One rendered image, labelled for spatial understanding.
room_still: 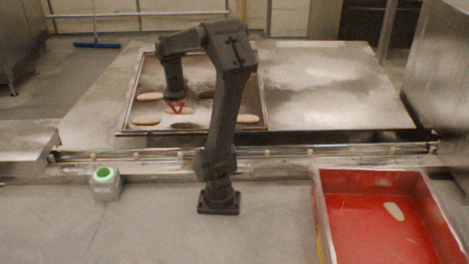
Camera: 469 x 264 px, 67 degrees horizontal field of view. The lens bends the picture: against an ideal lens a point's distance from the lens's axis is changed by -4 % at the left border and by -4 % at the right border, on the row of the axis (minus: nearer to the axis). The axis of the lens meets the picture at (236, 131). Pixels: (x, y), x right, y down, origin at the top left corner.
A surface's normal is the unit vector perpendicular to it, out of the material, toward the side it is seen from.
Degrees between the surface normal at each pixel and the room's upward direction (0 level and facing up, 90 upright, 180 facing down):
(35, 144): 0
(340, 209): 0
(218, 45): 41
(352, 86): 10
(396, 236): 0
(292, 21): 90
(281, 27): 90
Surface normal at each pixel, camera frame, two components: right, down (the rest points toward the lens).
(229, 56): 0.30, -0.30
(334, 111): 0.00, -0.72
